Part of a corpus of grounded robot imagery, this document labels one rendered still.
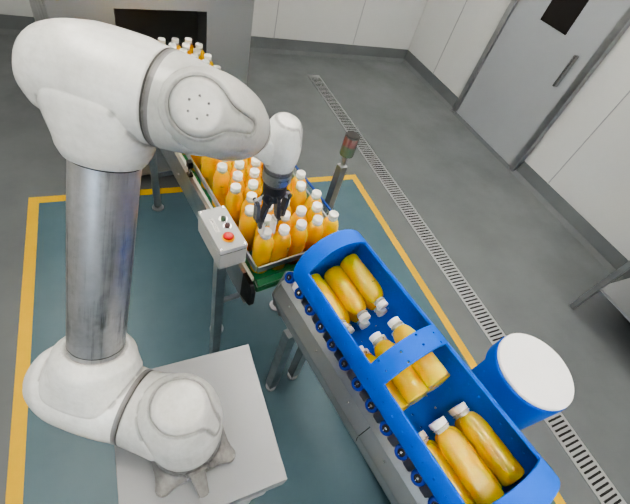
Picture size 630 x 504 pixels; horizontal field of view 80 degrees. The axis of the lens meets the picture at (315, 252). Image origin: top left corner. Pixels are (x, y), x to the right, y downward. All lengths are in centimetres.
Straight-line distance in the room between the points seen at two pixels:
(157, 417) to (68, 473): 144
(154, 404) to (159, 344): 156
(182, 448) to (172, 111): 59
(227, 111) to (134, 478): 83
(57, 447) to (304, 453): 114
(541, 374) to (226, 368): 106
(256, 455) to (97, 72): 86
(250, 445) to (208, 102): 82
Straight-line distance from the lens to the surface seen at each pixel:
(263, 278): 148
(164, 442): 80
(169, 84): 50
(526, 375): 153
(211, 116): 47
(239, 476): 104
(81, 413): 88
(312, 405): 226
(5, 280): 279
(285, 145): 104
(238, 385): 109
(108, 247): 67
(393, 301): 136
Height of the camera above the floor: 209
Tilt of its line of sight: 48 degrees down
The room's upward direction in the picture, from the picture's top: 20 degrees clockwise
